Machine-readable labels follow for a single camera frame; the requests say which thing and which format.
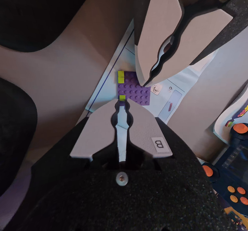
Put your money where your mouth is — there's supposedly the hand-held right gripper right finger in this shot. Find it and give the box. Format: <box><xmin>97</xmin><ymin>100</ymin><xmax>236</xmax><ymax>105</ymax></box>
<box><xmin>124</xmin><ymin>99</ymin><xmax>173</xmax><ymax>159</ymax></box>

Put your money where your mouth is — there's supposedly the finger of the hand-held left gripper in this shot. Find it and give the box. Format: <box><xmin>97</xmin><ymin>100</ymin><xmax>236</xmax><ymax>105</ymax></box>
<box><xmin>135</xmin><ymin>0</ymin><xmax>184</xmax><ymax>87</ymax></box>
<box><xmin>144</xmin><ymin>9</ymin><xmax>234</xmax><ymax>87</ymax></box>

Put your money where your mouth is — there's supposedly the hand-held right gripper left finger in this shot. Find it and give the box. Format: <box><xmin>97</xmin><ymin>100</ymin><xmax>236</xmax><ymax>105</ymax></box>
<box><xmin>69</xmin><ymin>99</ymin><xmax>119</xmax><ymax>161</ymax></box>

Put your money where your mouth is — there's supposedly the purple studded brick plate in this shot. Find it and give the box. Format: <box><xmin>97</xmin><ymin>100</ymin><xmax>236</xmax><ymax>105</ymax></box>
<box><xmin>118</xmin><ymin>71</ymin><xmax>151</xmax><ymax>106</ymax></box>

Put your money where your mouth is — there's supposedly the open white instruction booklet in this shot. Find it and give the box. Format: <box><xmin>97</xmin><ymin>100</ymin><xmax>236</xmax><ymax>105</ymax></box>
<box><xmin>85</xmin><ymin>19</ymin><xmax>220</xmax><ymax>161</ymax></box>

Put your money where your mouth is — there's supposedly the black rounded pad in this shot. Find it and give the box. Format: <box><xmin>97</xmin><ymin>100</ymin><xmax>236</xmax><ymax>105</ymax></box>
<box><xmin>0</xmin><ymin>78</ymin><xmax>38</xmax><ymax>197</ymax></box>
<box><xmin>0</xmin><ymin>0</ymin><xmax>98</xmax><ymax>53</ymax></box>

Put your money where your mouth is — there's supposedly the large instruction booklet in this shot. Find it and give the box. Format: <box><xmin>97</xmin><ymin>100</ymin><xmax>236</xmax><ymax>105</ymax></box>
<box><xmin>213</xmin><ymin>84</ymin><xmax>248</xmax><ymax>144</ymax></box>

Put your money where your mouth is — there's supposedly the toy brick set box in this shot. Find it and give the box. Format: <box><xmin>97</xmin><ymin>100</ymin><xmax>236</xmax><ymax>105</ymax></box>
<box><xmin>201</xmin><ymin>122</ymin><xmax>248</xmax><ymax>231</ymax></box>

